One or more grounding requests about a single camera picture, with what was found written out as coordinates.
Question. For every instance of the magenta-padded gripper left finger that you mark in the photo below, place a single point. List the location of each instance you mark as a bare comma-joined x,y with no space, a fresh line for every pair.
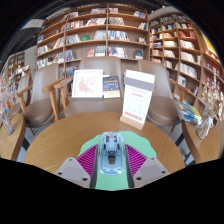
87,161

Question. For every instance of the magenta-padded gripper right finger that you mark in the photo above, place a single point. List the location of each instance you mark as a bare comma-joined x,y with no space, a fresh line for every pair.
136,161

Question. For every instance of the transparent blue computer mouse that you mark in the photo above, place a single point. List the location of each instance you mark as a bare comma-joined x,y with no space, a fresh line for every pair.
111,153

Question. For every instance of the green smiley mouse pad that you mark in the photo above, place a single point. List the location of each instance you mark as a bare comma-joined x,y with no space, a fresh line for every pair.
141,143

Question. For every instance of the brown padded wooden armchair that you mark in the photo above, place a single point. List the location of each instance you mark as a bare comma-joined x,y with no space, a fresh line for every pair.
90,106
163,106
40,110

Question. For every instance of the white sign on wooden base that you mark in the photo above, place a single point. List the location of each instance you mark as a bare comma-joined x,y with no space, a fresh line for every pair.
136,103

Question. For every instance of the stack of magazines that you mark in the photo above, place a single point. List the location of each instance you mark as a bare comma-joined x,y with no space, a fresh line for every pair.
188,113

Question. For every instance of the round wooden side table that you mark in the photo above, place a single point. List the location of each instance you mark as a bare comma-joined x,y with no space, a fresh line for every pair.
11,143
206,146

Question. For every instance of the glass vase with dried flowers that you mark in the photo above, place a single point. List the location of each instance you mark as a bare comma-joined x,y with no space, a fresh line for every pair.
7,125
204,128

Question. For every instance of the white framed picture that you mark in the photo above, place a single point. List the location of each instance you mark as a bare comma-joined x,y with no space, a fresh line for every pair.
87,83

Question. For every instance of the dark blue book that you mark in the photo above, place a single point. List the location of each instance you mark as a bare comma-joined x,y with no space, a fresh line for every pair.
111,86

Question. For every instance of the small distant bookshelf unit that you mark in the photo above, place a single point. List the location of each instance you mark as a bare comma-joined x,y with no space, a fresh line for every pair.
16,66

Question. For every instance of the wide wooden bookshelf unit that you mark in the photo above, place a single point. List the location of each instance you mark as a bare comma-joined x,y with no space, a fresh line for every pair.
93,36

